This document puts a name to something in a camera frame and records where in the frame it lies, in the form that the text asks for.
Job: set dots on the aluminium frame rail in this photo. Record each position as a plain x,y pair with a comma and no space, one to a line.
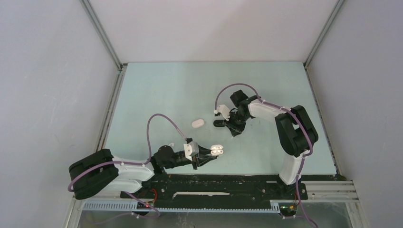
326,191

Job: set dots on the white cable duct strip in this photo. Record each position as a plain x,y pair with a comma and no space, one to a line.
133,206

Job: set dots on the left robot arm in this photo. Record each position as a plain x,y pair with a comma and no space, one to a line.
103,172

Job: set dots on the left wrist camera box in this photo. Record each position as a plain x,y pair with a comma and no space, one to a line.
191,149

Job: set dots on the white oval charging case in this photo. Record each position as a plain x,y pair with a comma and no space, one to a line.
198,123

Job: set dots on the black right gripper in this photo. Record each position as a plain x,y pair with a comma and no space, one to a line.
235,130

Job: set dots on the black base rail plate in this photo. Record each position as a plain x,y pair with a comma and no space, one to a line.
220,190

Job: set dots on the black oval charging case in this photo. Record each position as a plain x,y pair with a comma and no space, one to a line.
219,123

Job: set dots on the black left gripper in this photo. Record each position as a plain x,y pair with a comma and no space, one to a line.
200,161

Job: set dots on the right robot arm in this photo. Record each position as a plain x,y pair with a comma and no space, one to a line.
296,132

